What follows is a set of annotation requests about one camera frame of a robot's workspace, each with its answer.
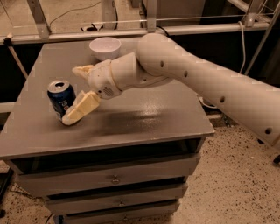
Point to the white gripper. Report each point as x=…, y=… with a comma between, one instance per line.
x=101, y=78

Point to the blue pepsi can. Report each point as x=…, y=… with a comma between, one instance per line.
x=61, y=95

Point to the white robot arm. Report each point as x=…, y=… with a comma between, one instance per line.
x=249, y=102

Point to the white ceramic bowl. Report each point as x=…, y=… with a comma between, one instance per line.
x=106, y=48

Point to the grey drawer cabinet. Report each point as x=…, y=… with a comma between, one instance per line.
x=139, y=125

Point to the wooden stick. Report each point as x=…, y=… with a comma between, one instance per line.
x=8, y=42

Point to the top grey drawer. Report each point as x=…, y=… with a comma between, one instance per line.
x=87, y=178

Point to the grey drawer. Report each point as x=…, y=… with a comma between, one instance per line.
x=87, y=178
x=123, y=213
x=125, y=198

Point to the middle grey drawer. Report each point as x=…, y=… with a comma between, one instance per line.
x=125, y=198

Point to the bottom grey drawer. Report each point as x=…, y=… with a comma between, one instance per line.
x=123, y=213

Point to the metal frame rail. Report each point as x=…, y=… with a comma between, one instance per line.
x=87, y=35

